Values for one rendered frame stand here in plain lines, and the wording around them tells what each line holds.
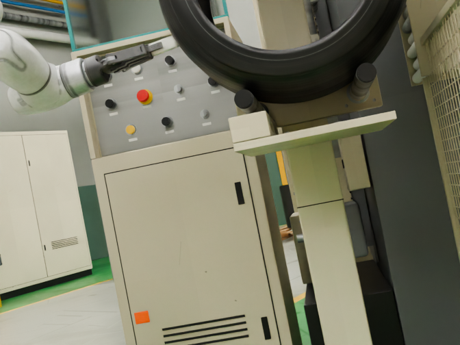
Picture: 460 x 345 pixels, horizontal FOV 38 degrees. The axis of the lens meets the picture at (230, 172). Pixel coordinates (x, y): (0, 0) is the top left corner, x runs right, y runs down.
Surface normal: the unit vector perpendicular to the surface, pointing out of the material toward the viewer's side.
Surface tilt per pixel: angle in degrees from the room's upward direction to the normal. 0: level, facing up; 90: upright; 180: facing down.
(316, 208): 90
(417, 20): 90
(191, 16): 94
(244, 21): 90
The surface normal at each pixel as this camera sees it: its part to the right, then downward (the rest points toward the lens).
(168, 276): -0.14, -0.01
